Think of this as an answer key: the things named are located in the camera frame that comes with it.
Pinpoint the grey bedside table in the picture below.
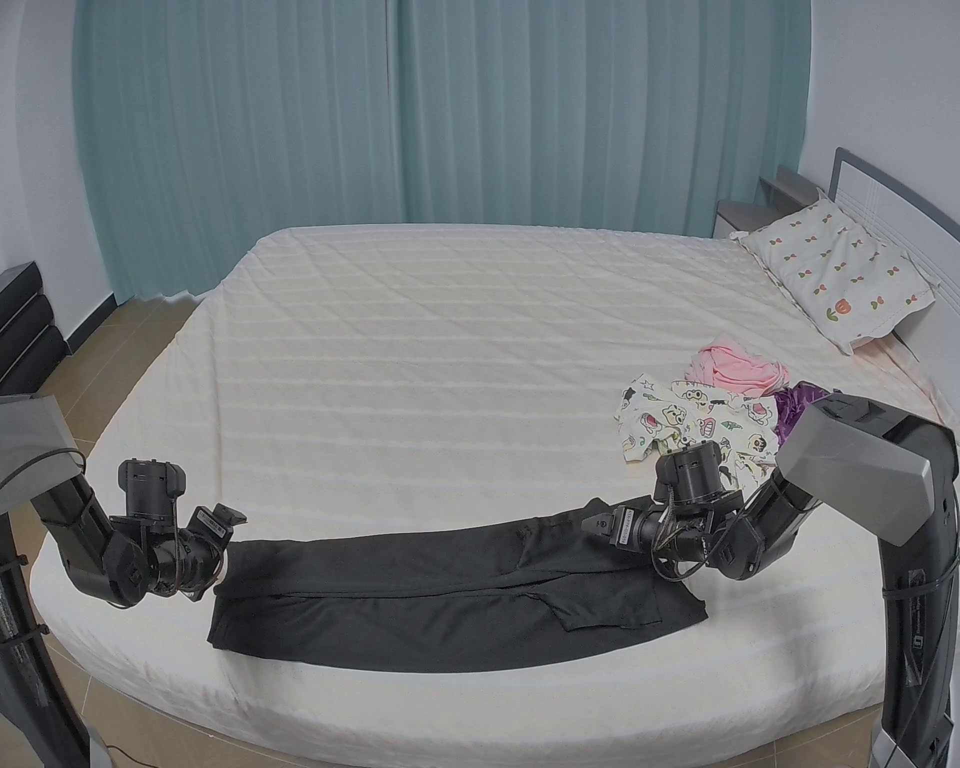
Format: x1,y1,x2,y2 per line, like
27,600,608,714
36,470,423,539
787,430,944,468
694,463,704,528
716,165,826,240

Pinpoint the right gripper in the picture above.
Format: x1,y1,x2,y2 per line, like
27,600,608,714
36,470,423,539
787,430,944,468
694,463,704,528
609,506,660,556

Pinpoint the purple garment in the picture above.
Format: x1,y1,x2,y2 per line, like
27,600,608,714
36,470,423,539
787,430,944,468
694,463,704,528
772,380,832,447

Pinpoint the bed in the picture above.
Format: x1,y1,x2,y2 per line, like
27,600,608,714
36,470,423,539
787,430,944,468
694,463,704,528
28,146,960,760

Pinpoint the white printed pillow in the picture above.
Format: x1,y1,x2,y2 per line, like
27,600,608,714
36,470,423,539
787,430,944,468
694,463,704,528
731,198,939,356

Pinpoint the black chest of drawers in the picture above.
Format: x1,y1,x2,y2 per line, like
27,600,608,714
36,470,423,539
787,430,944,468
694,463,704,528
0,261,70,399

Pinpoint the pink garment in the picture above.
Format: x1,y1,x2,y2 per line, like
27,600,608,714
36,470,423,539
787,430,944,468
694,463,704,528
684,335,792,396

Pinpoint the white printed pyjama top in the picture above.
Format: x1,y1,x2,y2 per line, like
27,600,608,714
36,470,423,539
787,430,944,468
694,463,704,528
615,372,781,489

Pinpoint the blue-green curtain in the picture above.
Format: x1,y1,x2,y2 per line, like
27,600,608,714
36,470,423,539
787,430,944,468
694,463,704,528
71,0,815,305

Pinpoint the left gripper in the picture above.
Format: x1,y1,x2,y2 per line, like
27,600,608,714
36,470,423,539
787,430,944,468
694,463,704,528
180,507,232,590

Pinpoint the black T-shirt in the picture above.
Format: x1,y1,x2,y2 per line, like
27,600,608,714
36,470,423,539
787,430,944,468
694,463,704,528
207,496,710,672

